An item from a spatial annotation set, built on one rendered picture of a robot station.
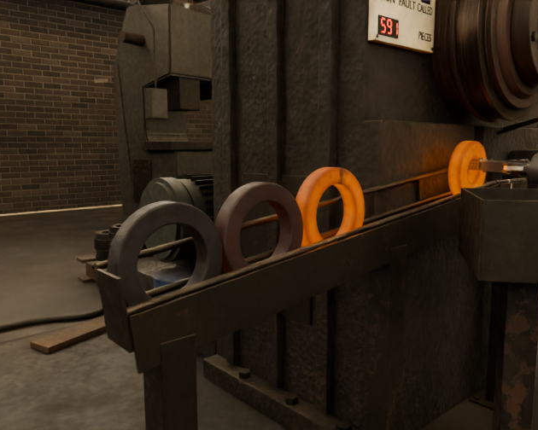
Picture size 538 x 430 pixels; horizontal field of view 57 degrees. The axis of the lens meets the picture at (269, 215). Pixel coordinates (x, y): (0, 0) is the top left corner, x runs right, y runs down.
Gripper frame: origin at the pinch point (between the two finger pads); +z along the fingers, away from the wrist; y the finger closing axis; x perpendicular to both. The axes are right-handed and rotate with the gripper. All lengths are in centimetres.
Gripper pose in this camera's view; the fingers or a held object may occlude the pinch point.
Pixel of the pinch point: (469, 164)
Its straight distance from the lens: 142.2
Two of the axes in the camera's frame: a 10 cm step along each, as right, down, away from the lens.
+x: 0.3, -9.9, -1.7
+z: -6.6, -1.4, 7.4
